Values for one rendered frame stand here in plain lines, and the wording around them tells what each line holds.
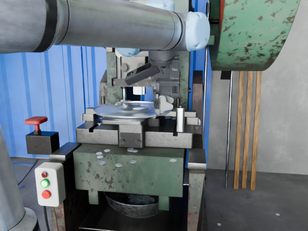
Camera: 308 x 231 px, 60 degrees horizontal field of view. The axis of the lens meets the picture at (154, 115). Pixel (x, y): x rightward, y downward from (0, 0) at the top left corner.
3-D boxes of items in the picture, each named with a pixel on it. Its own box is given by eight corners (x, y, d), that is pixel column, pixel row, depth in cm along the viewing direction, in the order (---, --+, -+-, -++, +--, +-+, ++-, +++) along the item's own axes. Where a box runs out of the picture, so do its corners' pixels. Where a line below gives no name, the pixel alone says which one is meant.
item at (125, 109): (141, 100, 120) (141, 98, 119) (188, 111, 98) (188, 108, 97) (79, 108, 102) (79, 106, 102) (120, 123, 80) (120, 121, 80)
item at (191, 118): (200, 125, 107) (201, 99, 105) (159, 123, 109) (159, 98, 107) (200, 121, 113) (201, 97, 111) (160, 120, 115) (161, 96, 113)
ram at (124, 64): (152, 80, 96) (152, -9, 89) (112, 79, 98) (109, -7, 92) (159, 76, 113) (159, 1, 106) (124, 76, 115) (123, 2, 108)
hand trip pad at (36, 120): (40, 141, 93) (38, 120, 91) (24, 140, 94) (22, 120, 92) (51, 135, 100) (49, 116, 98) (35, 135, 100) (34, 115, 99)
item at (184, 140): (192, 149, 97) (193, 133, 96) (75, 143, 104) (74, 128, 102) (193, 127, 126) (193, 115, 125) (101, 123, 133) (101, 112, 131)
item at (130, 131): (143, 161, 85) (142, 120, 82) (101, 158, 87) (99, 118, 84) (154, 137, 109) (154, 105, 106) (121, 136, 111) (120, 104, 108)
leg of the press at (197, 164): (215, 341, 94) (231, 85, 74) (182, 336, 96) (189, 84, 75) (205, 201, 183) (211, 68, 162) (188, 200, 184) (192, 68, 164)
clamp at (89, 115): (118, 122, 112) (118, 97, 110) (80, 120, 114) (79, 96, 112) (122, 118, 118) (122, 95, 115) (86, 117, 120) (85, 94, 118)
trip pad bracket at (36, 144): (55, 185, 96) (50, 133, 92) (30, 183, 98) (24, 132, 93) (63, 178, 102) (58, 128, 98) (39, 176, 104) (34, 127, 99)
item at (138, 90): (144, 94, 108) (144, 85, 107) (132, 94, 109) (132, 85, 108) (145, 93, 111) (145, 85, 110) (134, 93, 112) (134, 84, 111)
